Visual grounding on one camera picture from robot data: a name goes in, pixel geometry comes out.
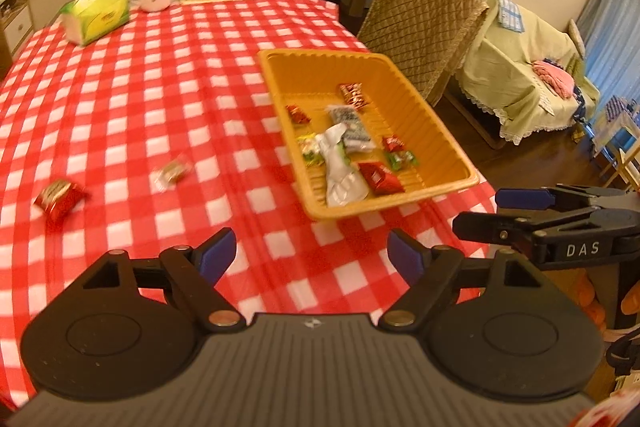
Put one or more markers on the pink cloth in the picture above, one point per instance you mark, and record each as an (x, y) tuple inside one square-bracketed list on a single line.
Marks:
[(552, 77)]

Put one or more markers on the blue white checked towel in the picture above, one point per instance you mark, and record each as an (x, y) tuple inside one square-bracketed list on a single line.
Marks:
[(509, 12)]

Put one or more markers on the blue curtain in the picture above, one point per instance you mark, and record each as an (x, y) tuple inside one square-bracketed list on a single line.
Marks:
[(610, 32)]

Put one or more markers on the sofa with cream cover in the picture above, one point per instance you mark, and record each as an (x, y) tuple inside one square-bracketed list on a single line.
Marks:
[(515, 82)]

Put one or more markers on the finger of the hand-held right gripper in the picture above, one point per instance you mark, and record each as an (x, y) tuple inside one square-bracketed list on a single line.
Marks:
[(522, 199), (480, 227)]

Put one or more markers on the yellow candy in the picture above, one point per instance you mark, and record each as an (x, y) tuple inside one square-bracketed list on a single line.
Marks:
[(309, 149)]

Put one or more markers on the green candy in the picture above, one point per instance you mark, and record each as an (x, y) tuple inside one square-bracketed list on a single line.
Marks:
[(401, 160)]

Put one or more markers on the red pillow snack packet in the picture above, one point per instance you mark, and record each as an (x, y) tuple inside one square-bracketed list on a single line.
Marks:
[(380, 177)]

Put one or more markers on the orange plastic tray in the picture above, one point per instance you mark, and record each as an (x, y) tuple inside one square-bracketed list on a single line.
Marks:
[(400, 107)]

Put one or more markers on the red white checkered tablecloth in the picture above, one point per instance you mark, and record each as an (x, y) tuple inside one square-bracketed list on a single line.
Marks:
[(200, 82)]

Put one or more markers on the quilted cover dining chair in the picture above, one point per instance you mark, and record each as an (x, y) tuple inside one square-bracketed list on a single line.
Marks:
[(420, 22)]

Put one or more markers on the red white striped candy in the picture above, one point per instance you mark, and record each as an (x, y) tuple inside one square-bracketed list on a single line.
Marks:
[(353, 96)]

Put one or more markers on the small red candy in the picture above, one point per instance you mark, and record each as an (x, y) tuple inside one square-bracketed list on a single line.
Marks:
[(298, 114)]

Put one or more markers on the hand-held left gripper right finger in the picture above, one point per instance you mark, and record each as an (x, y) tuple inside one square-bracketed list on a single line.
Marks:
[(405, 254)]

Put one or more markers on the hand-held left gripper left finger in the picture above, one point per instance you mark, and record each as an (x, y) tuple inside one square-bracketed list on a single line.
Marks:
[(220, 252)]

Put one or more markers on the red twist candy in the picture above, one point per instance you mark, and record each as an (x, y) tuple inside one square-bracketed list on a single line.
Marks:
[(393, 143)]

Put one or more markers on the red picture snack packet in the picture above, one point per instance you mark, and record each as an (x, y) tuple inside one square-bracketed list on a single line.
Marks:
[(57, 198)]

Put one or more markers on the green tissue box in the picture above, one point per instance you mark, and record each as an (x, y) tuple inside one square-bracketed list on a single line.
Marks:
[(100, 14)]

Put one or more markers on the grey black snack packet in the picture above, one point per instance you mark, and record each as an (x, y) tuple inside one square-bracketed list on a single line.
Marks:
[(350, 127)]

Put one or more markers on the clear brown candy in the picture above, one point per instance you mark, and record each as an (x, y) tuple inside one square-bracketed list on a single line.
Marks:
[(172, 172)]

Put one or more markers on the red white printed cloth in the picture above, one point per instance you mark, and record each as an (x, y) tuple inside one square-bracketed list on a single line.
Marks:
[(607, 409)]

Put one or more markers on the white green snack pouch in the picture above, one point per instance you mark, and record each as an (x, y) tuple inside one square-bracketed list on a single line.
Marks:
[(340, 179)]

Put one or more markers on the wooden shelf unit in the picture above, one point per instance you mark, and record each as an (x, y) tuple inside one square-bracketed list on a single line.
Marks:
[(17, 27)]

